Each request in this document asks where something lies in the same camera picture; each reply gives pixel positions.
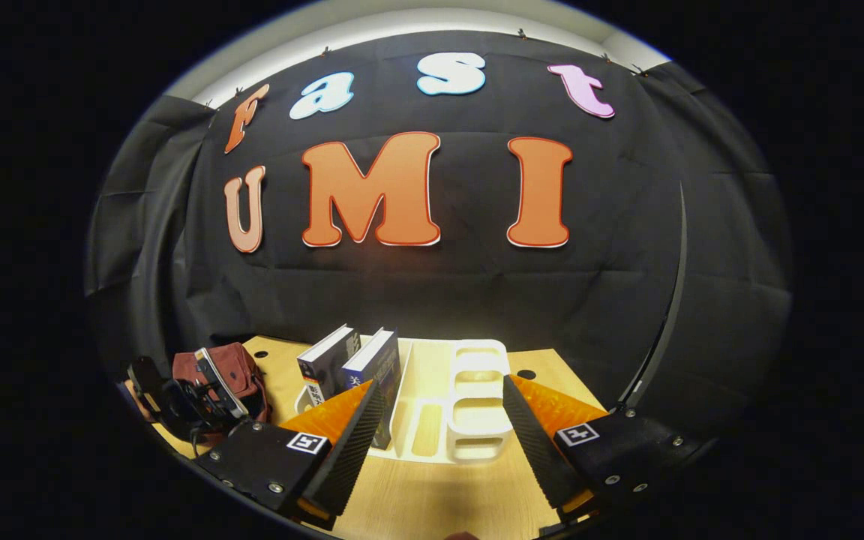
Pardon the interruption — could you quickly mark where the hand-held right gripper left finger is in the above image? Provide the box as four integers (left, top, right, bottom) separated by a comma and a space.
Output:
193, 379, 386, 532

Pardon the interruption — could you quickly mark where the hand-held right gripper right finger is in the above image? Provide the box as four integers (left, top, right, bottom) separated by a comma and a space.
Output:
503, 373, 705, 526

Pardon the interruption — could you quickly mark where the red-brown schoolbag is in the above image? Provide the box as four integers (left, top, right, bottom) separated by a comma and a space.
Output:
172, 343, 273, 436

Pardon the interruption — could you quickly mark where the white bookshelf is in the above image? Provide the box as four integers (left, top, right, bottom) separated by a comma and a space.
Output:
295, 336, 515, 464

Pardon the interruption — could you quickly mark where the blue cover book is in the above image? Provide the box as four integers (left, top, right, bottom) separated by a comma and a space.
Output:
340, 327, 403, 451

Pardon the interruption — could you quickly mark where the grey cover book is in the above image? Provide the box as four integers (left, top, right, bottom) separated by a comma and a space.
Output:
296, 324, 362, 410

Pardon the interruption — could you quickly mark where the black backdrop cloth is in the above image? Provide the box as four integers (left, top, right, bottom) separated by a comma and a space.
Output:
85, 30, 794, 436

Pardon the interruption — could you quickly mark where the row of black cloth clips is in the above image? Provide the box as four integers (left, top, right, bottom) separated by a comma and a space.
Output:
205, 27, 647, 107

